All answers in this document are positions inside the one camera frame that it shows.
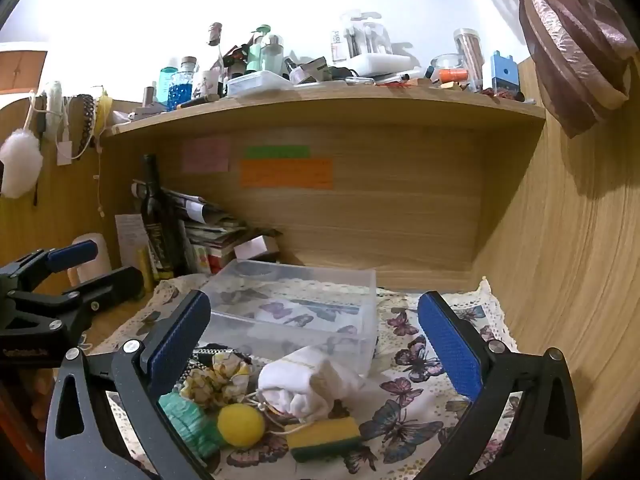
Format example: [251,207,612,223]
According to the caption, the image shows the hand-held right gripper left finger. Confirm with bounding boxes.
[44,289,216,480]

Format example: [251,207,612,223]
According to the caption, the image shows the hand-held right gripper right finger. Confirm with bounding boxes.
[417,290,584,480]

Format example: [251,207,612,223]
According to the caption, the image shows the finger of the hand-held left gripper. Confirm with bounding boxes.
[0,239,100,292]
[10,266,147,322]

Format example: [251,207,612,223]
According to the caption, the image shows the floral fabric scrunchie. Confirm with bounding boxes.
[180,352,254,407]

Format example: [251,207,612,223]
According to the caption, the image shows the green crinkled cloth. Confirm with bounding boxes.
[159,391,227,461]

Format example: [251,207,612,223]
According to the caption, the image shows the yellow foam ball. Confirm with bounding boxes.
[217,404,266,449]

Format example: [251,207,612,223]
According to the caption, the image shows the white socks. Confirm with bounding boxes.
[257,345,367,422]

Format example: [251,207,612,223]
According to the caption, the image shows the clear plastic storage box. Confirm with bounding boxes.
[199,260,379,377]

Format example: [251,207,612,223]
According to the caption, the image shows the yellow and green sponge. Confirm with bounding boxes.
[285,417,364,463]

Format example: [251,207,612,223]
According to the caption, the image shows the white cup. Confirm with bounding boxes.
[70,232,112,286]

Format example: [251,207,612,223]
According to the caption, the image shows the yellow tube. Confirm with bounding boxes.
[137,247,154,294]

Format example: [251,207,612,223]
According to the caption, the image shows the black and white checkered band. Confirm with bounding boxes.
[187,342,257,367]

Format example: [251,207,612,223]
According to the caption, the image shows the white paper note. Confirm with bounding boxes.
[115,214,149,267]

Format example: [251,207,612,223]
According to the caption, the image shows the butterfly print tablecloth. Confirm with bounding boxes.
[87,275,522,480]

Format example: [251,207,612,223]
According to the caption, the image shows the dark glass bottle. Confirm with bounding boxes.
[140,154,184,281]

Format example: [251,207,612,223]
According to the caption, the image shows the white fluffy puff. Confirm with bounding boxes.
[0,127,44,199]

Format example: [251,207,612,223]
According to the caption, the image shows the stack of magazines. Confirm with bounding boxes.
[132,180,282,277]

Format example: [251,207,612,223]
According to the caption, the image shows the small white box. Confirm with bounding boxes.
[234,235,280,262]

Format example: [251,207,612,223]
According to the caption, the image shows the black lace headband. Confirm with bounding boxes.
[74,94,97,145]

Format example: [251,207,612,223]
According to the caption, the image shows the yellow hanging cloth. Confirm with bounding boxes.
[95,90,114,132]

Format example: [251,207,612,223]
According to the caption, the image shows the white fluffy headband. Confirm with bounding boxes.
[40,80,67,137]

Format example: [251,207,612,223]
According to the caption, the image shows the pink sticky note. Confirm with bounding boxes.
[181,138,231,174]

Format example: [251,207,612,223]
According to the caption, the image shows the light blue bottle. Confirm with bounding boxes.
[160,66,179,104]

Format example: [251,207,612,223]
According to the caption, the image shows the bottle with blue beads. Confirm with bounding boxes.
[167,57,197,112]

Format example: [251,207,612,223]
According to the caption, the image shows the orange sticky note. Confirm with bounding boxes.
[240,158,334,190]

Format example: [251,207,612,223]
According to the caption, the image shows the green sticky note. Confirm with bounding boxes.
[245,146,311,159]

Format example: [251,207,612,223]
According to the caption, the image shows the white jar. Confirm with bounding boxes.
[192,70,224,101]

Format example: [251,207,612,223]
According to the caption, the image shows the translucent white lidded box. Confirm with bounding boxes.
[226,70,295,97]

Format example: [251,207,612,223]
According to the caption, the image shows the wooden shelf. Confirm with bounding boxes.
[97,82,548,283]

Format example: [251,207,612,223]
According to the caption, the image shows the green pump bottle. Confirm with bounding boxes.
[247,25,271,74]

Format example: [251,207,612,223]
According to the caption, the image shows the clear bottle with silver cap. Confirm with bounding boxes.
[262,35,285,74]

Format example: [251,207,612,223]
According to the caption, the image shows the blue box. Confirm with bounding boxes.
[489,50,521,94]

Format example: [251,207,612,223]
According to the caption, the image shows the glass bowl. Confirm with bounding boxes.
[430,54,469,84]

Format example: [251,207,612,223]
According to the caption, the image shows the white tray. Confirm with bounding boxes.
[349,52,427,81]

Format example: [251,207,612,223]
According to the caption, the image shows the black and grey case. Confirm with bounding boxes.
[287,57,329,84]

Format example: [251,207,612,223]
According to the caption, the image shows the tall clear jar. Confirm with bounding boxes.
[453,28,484,92]

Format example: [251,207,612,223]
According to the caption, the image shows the clear cosmetics organizer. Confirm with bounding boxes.
[330,10,397,59]

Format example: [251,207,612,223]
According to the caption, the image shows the brown hanging cloth bag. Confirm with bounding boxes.
[517,0,640,139]

